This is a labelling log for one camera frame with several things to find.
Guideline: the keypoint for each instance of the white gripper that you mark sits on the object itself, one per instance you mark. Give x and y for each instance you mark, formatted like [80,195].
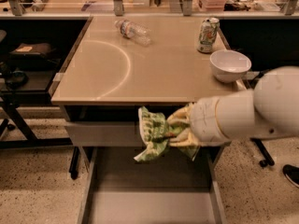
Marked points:
[204,120]

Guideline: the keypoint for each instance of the green jalapeno chip bag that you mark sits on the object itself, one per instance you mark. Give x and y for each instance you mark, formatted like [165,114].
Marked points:
[156,133]

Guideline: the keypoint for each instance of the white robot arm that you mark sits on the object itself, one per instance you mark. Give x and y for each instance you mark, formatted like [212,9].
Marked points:
[268,111]

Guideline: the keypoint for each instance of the grey drawer cabinet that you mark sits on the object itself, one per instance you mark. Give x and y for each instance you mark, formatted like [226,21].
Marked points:
[110,77]

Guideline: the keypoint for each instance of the open grey middle drawer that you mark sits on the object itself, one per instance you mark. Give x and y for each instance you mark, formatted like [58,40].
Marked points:
[170,190]

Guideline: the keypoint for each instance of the black bag on shelf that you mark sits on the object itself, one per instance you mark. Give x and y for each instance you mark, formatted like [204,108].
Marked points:
[32,51]

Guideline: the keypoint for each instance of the white bowl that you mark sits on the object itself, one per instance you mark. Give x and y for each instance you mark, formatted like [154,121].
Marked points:
[228,65]

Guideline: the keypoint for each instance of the black table leg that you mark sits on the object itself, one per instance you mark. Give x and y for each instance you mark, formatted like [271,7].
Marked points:
[267,159]

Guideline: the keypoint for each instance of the green white soda can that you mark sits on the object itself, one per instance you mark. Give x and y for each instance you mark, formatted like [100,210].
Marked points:
[208,34]

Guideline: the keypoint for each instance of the clear plastic water bottle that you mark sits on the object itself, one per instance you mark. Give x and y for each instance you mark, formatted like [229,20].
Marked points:
[134,31]

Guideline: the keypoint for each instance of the black shoe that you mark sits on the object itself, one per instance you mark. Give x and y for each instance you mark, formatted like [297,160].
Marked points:
[292,174]

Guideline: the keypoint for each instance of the black headphones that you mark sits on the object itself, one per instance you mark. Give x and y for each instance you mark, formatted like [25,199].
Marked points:
[16,79]

